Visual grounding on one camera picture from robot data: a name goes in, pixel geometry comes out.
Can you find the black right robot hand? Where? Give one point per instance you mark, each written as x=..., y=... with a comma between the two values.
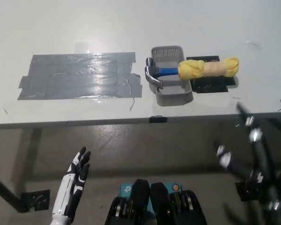
x=267, y=187

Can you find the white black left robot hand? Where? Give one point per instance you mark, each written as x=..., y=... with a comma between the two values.
x=68, y=187

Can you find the blue hammer with yellow wrap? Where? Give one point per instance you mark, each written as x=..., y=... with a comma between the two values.
x=192, y=68

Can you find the black robot torso blocks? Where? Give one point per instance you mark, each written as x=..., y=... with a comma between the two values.
x=161, y=206

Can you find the black tape patch on desk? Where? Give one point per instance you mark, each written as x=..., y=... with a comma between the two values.
x=208, y=85

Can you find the gray plastic basket container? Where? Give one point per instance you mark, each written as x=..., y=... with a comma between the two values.
x=173, y=90

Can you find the black tape on table foot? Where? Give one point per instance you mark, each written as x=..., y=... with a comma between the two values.
x=242, y=192
x=35, y=200

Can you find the teal router box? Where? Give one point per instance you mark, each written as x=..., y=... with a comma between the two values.
x=125, y=189

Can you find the small black tape strip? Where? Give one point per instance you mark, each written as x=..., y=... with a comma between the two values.
x=157, y=119

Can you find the gray duct tape patch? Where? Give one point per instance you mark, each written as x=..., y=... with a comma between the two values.
x=79, y=77

